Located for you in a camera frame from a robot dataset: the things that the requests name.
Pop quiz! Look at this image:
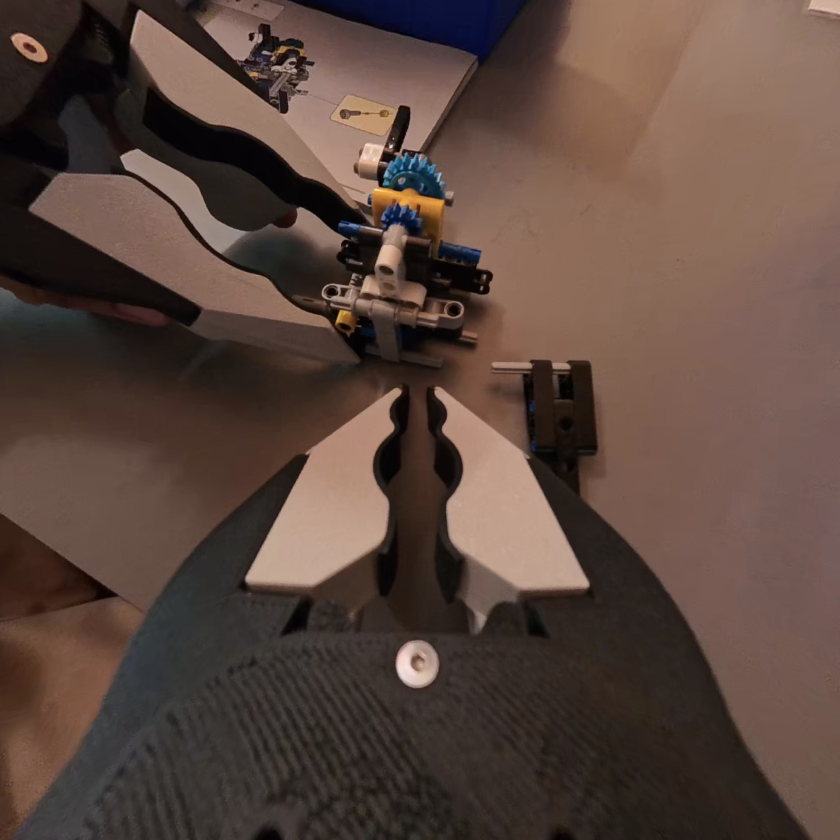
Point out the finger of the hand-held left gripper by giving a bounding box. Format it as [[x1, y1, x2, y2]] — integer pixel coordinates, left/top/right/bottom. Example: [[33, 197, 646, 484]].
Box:
[[29, 149, 363, 366], [115, 8, 370, 232]]

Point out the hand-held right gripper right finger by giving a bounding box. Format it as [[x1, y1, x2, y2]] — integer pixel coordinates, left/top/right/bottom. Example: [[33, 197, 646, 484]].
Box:
[[427, 385, 591, 636]]

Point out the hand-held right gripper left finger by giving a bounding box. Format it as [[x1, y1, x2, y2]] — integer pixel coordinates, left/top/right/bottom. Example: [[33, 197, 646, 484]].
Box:
[[245, 385, 411, 624]]

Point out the black lego beam subassembly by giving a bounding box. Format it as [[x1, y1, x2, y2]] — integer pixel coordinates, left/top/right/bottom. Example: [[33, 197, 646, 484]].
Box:
[[492, 359, 599, 494]]

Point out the multicoloured lego gear assembly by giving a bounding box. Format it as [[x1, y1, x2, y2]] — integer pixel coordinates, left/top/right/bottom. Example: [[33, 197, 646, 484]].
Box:
[[292, 105, 494, 368]]

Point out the lego instruction booklet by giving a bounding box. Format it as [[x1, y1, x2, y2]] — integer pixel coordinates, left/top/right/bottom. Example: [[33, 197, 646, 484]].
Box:
[[187, 0, 480, 204]]

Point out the person's left hand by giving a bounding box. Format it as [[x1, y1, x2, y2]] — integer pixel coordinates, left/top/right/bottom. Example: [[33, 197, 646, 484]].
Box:
[[0, 276, 173, 328]]

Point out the blue plastic box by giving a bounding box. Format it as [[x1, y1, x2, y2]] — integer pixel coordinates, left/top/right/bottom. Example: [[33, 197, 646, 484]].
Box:
[[298, 0, 529, 63]]

